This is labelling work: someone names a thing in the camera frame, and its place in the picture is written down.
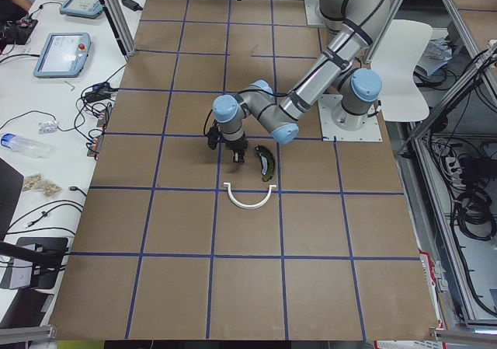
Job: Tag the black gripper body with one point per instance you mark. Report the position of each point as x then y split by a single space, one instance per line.
236 146

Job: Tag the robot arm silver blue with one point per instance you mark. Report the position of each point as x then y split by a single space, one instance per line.
354 25

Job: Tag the olive brake shoe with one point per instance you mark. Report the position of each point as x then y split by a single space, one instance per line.
267 161

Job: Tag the black power adapter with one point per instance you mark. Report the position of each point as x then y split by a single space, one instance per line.
132 5

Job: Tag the white chair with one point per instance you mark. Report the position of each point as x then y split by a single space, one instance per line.
394 61

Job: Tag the teach pendant near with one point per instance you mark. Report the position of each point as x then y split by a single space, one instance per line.
63 55

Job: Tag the teach pendant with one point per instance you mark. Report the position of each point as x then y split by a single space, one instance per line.
90 9
63 55

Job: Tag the plastic water bottle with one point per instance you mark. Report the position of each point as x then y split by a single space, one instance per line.
25 146

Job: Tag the bag of wooden pieces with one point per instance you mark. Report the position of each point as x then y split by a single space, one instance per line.
37 183

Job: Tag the teach pendant far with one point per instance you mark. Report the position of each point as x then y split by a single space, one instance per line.
90 9

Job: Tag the black monitor stand base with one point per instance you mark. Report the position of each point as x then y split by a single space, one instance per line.
33 262

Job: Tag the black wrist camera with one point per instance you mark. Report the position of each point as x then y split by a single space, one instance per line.
213 137

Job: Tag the white curved plastic bracket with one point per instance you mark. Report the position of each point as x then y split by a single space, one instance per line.
249 201

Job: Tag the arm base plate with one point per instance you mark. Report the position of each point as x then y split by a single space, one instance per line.
313 14
337 125

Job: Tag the aluminium frame post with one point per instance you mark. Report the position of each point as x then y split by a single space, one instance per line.
119 27

